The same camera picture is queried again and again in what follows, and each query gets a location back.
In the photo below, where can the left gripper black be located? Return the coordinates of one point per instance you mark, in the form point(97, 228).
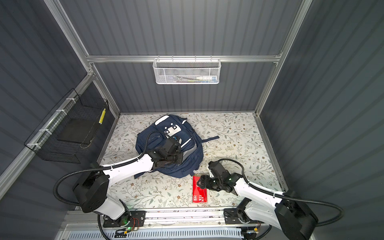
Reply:
point(180, 158)

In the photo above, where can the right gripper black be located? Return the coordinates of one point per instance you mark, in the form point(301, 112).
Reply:
point(205, 179)

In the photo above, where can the red paper box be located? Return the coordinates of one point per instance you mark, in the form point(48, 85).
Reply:
point(199, 195)

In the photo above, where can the navy blue student backpack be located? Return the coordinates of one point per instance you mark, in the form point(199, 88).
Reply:
point(172, 126)

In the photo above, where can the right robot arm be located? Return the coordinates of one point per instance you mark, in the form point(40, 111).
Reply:
point(285, 211)

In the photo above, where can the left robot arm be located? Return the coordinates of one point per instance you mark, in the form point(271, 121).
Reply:
point(92, 188)

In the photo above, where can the floral table mat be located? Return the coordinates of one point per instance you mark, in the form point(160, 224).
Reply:
point(233, 138)

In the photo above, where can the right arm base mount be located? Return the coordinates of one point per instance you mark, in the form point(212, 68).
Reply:
point(232, 217)

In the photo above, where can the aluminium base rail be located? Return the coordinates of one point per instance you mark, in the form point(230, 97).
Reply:
point(171, 217)

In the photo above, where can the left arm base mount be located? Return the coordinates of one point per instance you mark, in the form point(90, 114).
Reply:
point(133, 219)

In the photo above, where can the white wire mesh basket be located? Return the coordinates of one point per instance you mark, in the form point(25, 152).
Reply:
point(187, 71)

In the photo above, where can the black wire wall basket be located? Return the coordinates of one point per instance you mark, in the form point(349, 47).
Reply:
point(69, 132)

